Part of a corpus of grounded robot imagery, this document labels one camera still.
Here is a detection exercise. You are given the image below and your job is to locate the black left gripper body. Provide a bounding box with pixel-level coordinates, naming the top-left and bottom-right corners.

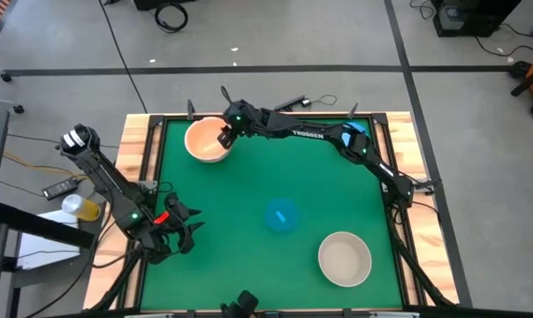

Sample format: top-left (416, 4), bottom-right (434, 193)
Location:
top-left (164, 192), bottom-right (197, 255)

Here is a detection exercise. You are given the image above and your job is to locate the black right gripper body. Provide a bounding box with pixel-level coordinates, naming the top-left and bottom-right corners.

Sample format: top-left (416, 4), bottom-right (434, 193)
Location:
top-left (221, 98), bottom-right (261, 137)

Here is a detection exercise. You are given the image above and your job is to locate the peach orange bowl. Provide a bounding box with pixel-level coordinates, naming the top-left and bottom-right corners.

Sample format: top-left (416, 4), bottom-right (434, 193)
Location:
top-left (184, 116), bottom-right (232, 164)

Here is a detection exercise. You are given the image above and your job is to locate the green table mat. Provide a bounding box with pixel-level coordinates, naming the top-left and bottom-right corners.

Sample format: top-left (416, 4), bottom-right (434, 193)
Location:
top-left (139, 117), bottom-right (404, 311)

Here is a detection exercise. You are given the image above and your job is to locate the blue ball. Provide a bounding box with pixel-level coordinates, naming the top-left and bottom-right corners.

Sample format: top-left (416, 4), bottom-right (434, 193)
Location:
top-left (264, 197), bottom-right (301, 234)

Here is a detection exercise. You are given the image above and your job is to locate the plastic bottle with yellow liquid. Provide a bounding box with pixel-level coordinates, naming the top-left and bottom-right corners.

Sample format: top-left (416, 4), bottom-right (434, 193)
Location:
top-left (61, 193), bottom-right (103, 223)

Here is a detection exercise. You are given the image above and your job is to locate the black power brick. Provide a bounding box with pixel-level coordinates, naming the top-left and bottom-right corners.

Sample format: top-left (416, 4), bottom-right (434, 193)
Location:
top-left (42, 177), bottom-right (80, 201)

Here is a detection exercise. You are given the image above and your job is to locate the white paper sheet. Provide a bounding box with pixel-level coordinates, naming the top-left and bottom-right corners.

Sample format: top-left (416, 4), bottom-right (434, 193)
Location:
top-left (16, 208), bottom-right (82, 271)

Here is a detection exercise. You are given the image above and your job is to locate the beige bowl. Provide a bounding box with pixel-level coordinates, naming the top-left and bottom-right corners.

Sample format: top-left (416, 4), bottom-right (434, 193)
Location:
top-left (317, 231), bottom-right (373, 289)

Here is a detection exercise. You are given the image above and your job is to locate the black equipment box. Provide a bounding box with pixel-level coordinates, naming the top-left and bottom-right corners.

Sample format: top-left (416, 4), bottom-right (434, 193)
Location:
top-left (430, 0), bottom-right (522, 39)

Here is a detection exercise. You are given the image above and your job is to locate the black aluminium table frame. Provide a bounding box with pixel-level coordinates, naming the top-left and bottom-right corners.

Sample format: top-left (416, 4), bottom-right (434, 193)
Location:
top-left (88, 110), bottom-right (460, 318)

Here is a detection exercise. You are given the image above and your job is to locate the thin black adapter cable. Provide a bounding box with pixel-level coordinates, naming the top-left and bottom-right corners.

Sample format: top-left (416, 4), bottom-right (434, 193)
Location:
top-left (308, 93), bottom-right (339, 108)

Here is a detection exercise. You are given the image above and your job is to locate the black table-level camera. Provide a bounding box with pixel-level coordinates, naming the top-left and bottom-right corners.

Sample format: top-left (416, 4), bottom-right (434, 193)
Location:
top-left (219, 289), bottom-right (260, 318)

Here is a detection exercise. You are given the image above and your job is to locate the black coiled cable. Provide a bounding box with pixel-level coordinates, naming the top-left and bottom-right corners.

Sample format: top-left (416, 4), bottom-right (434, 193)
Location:
top-left (154, 1), bottom-right (190, 34)

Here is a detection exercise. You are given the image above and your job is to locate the long black floor cable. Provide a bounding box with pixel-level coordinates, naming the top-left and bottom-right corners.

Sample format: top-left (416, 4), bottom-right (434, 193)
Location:
top-left (97, 0), bottom-right (148, 114)

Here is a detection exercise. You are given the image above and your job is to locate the yellow cable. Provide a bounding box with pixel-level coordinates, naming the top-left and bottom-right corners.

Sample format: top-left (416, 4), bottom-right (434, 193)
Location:
top-left (3, 150), bottom-right (90, 182)

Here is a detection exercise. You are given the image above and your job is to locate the black looping floor cable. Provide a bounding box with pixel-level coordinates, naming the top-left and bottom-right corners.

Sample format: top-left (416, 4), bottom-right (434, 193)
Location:
top-left (472, 20), bottom-right (533, 58)

